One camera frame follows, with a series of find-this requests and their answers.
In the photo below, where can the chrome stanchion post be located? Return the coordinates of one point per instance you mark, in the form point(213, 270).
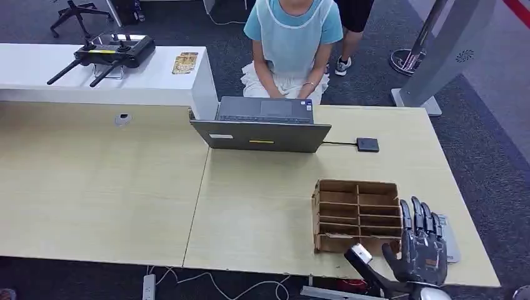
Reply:
point(408, 60)

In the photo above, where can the red barrier belt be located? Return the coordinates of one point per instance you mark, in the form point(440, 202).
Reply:
point(519, 9)

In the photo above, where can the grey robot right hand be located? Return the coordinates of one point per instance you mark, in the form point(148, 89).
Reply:
point(422, 256)

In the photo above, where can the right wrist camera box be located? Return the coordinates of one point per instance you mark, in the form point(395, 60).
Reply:
point(361, 253)

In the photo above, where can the grey laptop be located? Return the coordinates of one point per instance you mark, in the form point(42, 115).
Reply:
point(265, 136)

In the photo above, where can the metal desk frame bar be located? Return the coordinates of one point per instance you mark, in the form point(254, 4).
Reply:
point(327, 293)

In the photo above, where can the red object under desk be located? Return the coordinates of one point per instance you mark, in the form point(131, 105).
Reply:
point(352, 285)

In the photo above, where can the wooden card box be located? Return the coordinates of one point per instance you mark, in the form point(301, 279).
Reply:
point(356, 215)

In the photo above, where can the black office chair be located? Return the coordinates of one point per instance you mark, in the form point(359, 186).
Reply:
point(76, 10)

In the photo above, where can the person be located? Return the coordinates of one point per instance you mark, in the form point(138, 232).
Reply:
point(292, 41)
point(352, 29)

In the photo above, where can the black remote controller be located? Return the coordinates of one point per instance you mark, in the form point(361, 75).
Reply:
point(120, 49)

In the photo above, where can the white power strip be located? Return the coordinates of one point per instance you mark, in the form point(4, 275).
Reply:
point(148, 286)

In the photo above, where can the grey flat card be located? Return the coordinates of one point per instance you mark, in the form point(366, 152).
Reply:
point(452, 242)

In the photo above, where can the grey kiosk stand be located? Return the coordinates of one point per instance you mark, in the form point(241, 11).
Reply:
point(449, 49)

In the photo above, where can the black usb hub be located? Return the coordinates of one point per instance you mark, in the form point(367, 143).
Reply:
point(367, 145)

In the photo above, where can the yellow printed card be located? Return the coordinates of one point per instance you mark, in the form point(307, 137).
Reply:
point(183, 64)
point(190, 54)

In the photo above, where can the white counter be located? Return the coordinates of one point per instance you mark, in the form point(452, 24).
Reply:
point(157, 87)

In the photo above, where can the black computer tower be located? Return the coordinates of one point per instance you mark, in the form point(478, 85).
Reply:
point(126, 10)

